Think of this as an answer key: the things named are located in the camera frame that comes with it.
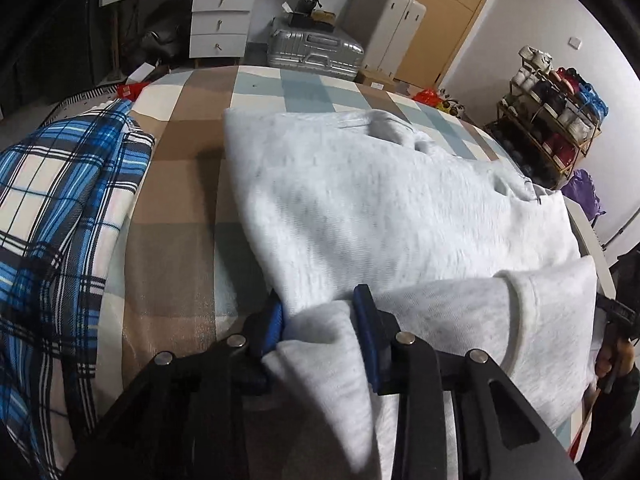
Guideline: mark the purple plastic bag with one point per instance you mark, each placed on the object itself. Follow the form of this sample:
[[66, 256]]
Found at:
[[585, 192]]

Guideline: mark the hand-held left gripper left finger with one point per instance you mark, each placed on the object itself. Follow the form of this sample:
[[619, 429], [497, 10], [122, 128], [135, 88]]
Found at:
[[272, 327]]

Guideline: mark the blue plaid quilt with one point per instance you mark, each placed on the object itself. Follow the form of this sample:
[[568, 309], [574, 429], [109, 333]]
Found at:
[[50, 210]]

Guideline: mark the orange plastic bag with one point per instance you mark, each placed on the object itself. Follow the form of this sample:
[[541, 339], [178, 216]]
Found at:
[[426, 97]]

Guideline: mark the black handbag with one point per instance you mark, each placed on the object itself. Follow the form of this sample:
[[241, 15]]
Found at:
[[160, 37]]

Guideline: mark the grey hoodie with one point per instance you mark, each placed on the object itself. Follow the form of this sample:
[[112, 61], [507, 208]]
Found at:
[[375, 210]]

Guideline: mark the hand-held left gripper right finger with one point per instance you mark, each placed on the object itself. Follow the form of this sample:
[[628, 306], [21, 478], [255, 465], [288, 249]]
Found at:
[[369, 350]]

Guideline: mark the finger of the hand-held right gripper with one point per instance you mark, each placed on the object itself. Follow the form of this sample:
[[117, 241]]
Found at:
[[617, 315]]

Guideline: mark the grey bed headboard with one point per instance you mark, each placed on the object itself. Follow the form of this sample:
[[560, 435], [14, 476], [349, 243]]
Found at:
[[590, 240]]

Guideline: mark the silver suitcase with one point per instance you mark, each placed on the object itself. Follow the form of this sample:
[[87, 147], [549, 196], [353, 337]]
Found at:
[[310, 47]]

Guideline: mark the checkered bed sheet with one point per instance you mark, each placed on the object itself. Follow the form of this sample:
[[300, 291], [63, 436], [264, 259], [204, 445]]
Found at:
[[175, 185]]

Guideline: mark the small black box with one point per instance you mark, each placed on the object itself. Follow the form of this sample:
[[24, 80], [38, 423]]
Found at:
[[300, 19]]

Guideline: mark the thin grey pole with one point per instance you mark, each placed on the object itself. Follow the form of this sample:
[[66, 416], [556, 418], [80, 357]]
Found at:
[[617, 236]]

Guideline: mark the wooden shoe rack with shoes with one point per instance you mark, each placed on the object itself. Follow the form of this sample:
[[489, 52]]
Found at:
[[565, 110]]

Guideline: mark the red packet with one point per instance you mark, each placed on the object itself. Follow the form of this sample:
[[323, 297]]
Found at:
[[131, 91]]

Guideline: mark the wooden door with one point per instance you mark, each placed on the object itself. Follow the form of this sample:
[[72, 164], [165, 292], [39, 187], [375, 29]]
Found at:
[[450, 35]]

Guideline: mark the white suitcase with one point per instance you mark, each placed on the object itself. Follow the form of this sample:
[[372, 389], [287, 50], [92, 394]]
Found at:
[[390, 25]]

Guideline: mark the loose shoes and toys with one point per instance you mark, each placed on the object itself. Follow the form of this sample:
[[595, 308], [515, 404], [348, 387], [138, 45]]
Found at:
[[450, 106]]

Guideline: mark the person's right hand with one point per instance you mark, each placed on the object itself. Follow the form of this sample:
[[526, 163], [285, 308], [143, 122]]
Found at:
[[606, 362]]

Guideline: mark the small brown box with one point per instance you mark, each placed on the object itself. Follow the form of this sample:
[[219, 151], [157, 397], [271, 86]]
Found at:
[[325, 16]]

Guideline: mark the white dressing table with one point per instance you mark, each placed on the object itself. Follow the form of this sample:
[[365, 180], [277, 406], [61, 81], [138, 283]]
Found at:
[[220, 20]]

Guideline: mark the white wall switch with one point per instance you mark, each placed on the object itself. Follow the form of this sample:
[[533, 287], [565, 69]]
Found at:
[[576, 42]]

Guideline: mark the low cardboard box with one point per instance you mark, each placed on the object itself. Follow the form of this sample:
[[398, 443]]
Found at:
[[375, 80]]

